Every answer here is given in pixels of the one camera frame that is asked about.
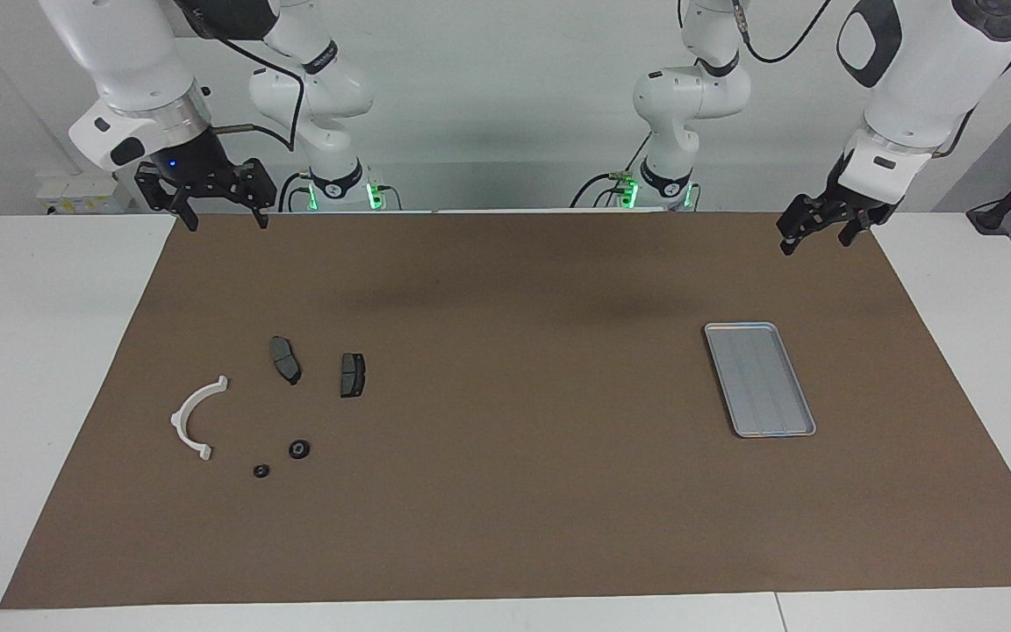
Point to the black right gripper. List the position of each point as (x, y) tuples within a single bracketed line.
[(207, 175)]

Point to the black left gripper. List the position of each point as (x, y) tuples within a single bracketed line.
[(826, 211)]

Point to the large black bearing gear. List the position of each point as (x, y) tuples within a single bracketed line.
[(299, 449)]

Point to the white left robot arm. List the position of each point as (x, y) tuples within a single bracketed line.
[(927, 70)]

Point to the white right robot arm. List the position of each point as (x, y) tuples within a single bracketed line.
[(137, 53)]

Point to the silver metal tray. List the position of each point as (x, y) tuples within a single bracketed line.
[(760, 382)]

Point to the curved grey brake pad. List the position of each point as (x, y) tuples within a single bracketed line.
[(285, 360)]

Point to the rectangular grey brake pad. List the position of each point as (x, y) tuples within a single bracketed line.
[(353, 376)]

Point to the brown table mat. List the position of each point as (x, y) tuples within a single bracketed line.
[(505, 483)]

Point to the white semicircular plastic bracket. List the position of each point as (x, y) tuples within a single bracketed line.
[(181, 423)]

